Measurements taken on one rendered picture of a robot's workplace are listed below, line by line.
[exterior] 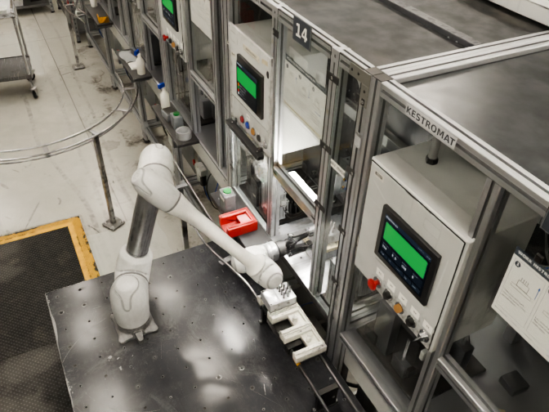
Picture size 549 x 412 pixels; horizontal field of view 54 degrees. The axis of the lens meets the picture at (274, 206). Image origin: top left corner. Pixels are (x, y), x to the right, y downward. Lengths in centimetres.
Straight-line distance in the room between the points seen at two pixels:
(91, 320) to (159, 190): 87
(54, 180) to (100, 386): 264
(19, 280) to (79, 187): 104
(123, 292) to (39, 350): 122
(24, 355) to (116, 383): 118
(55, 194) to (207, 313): 234
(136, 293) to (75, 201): 220
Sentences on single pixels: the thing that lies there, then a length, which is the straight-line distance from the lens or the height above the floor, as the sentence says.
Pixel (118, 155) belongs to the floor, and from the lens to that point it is 498.
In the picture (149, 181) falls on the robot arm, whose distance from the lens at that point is 208.
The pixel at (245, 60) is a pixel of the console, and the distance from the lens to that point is 239.
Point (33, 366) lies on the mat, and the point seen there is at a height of 1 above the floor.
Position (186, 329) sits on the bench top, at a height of 68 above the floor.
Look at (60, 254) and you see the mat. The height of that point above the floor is 1.
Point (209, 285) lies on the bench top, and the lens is 276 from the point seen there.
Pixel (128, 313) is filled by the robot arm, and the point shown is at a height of 85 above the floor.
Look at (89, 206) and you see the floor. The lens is 446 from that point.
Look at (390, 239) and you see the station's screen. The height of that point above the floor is 161.
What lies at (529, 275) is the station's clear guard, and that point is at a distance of 138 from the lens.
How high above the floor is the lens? 271
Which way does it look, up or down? 39 degrees down
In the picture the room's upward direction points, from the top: 2 degrees clockwise
